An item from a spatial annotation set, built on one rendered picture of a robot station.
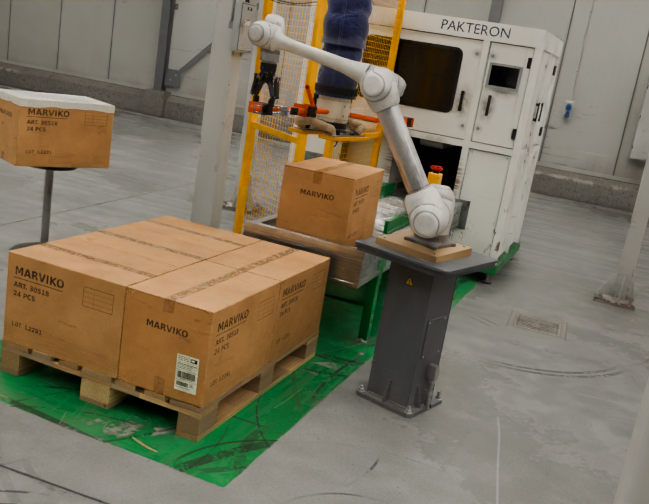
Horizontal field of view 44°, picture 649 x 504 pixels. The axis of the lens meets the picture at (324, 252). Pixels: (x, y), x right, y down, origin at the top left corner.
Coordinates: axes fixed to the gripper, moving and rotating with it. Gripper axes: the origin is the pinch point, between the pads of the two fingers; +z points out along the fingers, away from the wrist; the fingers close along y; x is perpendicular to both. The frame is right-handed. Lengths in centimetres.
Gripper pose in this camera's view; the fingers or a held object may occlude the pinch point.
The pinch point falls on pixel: (262, 107)
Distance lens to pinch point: 375.1
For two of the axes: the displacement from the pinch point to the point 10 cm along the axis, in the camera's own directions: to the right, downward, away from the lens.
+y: -8.0, -2.7, 5.3
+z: -1.6, 9.6, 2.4
